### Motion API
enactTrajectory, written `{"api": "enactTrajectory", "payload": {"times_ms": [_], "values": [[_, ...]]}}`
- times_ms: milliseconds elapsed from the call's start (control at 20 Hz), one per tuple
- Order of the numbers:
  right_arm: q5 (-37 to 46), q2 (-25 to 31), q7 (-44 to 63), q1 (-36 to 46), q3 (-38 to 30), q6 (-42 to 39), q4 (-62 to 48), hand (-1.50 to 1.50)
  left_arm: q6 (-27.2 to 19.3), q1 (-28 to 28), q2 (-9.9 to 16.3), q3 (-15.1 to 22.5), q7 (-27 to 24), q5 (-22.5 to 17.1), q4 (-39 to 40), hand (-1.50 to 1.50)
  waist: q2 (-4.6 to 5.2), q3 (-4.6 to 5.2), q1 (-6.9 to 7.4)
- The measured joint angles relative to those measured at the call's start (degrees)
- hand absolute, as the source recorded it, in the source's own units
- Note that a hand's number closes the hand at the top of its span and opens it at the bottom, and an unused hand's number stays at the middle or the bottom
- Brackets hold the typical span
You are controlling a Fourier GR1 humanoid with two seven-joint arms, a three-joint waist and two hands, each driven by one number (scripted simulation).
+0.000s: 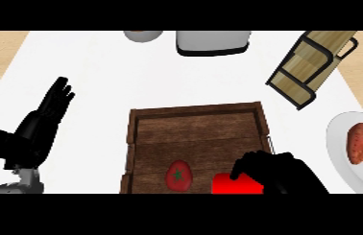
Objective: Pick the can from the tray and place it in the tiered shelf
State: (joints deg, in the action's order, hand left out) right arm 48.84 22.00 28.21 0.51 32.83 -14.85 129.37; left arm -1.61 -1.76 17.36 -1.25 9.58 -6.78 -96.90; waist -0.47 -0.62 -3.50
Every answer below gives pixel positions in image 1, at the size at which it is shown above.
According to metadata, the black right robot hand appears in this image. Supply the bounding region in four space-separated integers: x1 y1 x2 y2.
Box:
231 150 331 195

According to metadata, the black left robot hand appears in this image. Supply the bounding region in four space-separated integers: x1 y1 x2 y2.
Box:
0 76 77 171

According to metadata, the red can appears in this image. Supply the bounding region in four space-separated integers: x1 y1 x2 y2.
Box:
210 172 266 195

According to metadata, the brown wooden tray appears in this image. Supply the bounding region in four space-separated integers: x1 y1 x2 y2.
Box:
120 101 274 195

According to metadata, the wooden tiered shelf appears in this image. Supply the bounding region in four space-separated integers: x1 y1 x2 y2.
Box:
266 30 361 111

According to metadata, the white plate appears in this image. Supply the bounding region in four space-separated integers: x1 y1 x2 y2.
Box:
325 110 363 190

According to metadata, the orange sausage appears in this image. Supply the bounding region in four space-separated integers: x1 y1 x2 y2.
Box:
346 122 363 166

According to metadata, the red tomato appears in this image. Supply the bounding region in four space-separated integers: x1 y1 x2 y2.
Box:
164 159 195 192

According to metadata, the grey round bowl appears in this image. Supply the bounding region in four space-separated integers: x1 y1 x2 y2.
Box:
125 30 164 43

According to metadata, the grey toaster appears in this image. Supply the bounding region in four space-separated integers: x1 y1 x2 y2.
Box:
175 30 253 58

